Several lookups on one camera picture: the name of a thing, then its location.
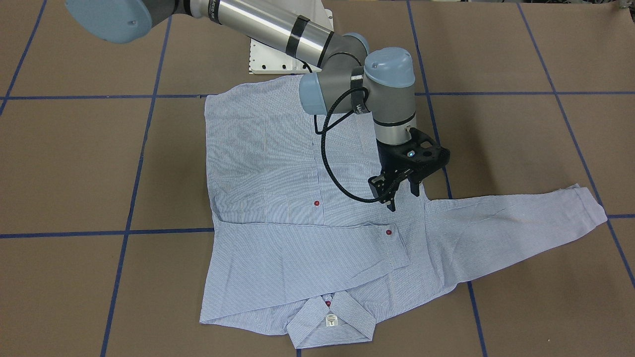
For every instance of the light blue striped shirt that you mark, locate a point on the light blue striped shirt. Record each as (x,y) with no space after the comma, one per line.
(292,255)

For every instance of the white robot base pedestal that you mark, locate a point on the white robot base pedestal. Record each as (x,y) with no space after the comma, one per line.
(266,60)

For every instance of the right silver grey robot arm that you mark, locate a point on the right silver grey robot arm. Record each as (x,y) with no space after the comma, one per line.
(351,81)

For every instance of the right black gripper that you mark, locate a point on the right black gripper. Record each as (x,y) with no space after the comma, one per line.
(388,157)

